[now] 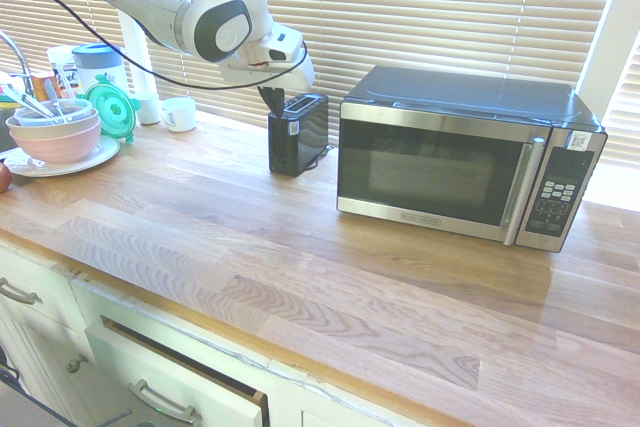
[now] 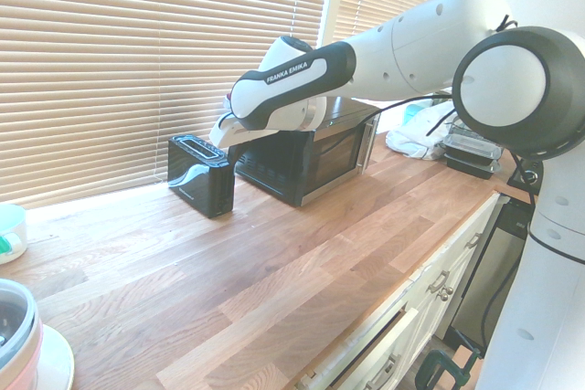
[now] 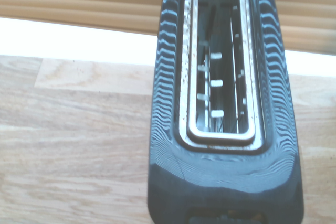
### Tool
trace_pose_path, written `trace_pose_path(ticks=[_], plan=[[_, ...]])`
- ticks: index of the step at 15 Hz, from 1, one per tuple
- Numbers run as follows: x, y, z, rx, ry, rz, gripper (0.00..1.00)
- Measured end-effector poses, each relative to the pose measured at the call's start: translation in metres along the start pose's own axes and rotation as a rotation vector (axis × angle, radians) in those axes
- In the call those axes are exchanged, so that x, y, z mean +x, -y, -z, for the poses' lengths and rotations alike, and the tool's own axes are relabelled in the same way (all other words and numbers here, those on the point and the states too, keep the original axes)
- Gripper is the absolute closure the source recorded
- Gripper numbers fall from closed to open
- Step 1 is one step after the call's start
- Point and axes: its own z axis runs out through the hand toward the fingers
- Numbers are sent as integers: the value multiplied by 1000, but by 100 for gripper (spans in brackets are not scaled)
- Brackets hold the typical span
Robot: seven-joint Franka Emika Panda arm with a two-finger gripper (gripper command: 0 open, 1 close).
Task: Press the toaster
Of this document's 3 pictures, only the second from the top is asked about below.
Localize pale clear bowl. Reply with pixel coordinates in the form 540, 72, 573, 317
0, 277, 40, 366

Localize white crumpled cloth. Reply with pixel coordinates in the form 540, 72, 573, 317
385, 100, 459, 163

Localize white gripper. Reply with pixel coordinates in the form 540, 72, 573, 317
208, 110, 281, 168

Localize white green mug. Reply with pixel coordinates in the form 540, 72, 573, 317
0, 203, 29, 267

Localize black clear-lid food container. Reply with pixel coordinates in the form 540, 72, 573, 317
441, 132, 505, 162

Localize pink bowl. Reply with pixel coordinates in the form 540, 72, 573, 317
0, 316, 46, 390

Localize black two-slot toaster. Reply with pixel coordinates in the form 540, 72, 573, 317
166, 134, 237, 220

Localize white plate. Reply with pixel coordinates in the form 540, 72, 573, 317
26, 322, 76, 390

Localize wide beige window blind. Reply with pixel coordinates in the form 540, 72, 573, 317
0, 0, 335, 211

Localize stainless steel black microwave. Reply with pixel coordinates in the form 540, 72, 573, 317
228, 95, 382, 209

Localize green clamp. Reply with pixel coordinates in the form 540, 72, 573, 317
419, 347, 484, 390

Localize stainless steel dishwasher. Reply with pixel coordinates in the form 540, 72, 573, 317
449, 199, 535, 351

